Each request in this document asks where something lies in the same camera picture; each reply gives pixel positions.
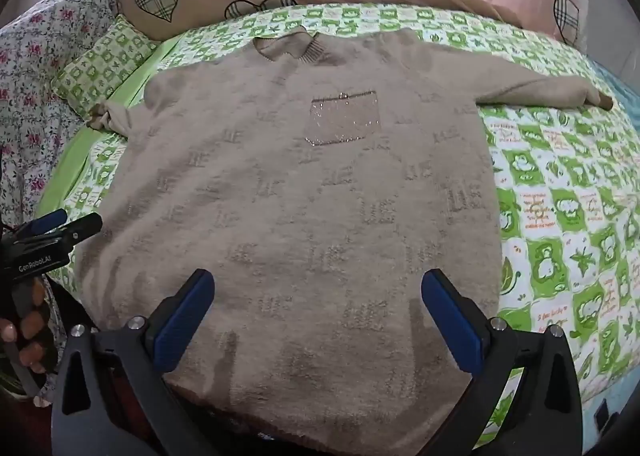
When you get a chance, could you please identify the person's left hand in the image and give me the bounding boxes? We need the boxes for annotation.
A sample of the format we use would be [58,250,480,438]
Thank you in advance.
[0,278,53,374]

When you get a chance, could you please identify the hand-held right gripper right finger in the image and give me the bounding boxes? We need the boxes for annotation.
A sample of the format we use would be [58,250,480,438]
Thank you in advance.
[421,268,583,456]

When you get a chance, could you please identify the green printed bed sheet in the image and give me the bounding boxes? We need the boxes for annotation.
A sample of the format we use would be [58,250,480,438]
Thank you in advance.
[37,3,640,447]

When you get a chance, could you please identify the floral blanket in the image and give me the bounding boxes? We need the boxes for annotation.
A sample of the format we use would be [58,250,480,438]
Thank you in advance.
[0,0,128,232]

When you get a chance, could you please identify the small black object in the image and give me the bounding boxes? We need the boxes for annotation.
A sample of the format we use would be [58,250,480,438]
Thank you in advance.
[592,398,614,432]

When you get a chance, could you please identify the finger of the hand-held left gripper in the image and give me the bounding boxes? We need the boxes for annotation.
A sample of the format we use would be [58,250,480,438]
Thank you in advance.
[50,213,104,251]
[20,209,69,238]

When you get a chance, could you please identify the green printed pillow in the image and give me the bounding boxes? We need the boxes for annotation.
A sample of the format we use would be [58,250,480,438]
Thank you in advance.
[52,16,161,117]

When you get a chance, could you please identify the beige knit sweater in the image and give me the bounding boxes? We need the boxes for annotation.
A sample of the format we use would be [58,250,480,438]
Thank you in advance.
[75,28,618,437]

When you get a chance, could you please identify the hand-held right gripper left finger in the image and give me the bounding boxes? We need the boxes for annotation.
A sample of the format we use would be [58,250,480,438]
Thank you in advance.
[50,268,216,456]

